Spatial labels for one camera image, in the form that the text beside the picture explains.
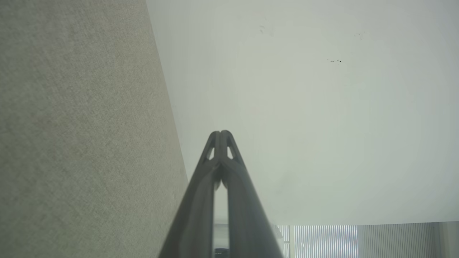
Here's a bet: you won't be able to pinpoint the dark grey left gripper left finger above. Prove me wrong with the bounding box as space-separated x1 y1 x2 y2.
159 130 221 258

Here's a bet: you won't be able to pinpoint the grey fabric sofa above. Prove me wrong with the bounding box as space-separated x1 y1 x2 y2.
0 0 189 258

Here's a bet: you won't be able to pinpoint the white vertical window blinds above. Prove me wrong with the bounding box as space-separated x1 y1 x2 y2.
275 222 443 258

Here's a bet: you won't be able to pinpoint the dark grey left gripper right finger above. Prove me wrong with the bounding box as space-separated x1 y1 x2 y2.
221 130 284 258

